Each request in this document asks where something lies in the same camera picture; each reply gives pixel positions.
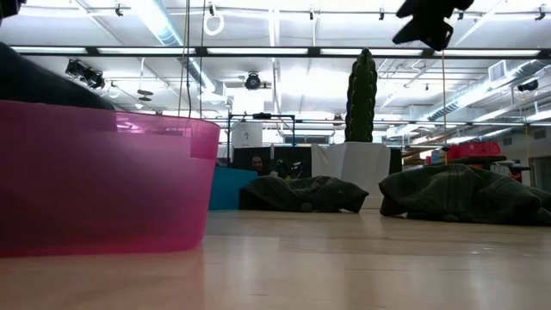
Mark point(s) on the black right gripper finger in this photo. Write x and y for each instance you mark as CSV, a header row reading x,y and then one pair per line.
x,y
411,32

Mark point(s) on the navy denim cap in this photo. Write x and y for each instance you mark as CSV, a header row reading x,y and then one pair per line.
x,y
39,82

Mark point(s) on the dark green knit beanie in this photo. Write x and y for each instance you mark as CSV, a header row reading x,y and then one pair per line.
x,y
452,194
301,196

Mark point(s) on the tall green cactus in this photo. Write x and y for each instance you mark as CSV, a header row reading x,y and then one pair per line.
x,y
361,99

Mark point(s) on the white air vent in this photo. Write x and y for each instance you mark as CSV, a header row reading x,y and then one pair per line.
x,y
497,71

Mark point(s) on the black ceiling spotlights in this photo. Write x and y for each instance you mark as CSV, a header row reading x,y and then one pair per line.
x,y
92,78

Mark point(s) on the black ceiling fixture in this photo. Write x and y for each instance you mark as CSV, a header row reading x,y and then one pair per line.
x,y
528,85

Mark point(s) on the black rig bar with lights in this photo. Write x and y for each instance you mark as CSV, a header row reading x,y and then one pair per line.
x,y
129,51

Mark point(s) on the red plastic crate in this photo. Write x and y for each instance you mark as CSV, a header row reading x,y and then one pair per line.
x,y
473,150

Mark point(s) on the white plant pot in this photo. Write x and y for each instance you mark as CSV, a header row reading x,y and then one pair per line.
x,y
357,165

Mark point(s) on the dark background table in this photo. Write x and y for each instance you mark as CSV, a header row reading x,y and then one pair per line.
x,y
482,159

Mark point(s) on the black partition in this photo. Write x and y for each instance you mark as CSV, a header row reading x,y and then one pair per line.
x,y
288,154

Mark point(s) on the white banner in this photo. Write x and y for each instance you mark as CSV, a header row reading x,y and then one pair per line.
x,y
247,135

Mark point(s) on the person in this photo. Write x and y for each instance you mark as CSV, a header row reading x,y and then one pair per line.
x,y
257,164

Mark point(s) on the pink plastic bin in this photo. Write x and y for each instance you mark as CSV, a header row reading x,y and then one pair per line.
x,y
107,194

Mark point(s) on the blue plastic bin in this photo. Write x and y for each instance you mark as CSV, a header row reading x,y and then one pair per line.
x,y
230,189

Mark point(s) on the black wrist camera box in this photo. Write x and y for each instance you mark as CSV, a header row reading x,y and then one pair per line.
x,y
439,36

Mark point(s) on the black overhead camera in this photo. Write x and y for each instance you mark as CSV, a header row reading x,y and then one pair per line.
x,y
253,82

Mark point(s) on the black metal frame stand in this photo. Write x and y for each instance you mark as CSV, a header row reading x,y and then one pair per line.
x,y
261,115

